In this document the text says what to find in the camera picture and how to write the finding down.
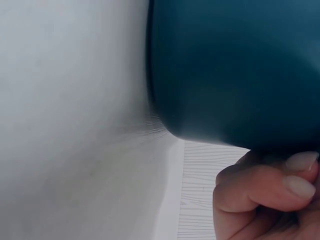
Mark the person's right hand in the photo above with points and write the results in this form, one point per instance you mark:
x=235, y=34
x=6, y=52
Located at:
x=237, y=195

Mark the person's right fingers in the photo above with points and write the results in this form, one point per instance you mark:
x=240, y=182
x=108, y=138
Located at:
x=270, y=185

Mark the dark teal smooth rounded object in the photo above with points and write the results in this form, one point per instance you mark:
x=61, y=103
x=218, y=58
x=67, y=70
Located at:
x=225, y=75

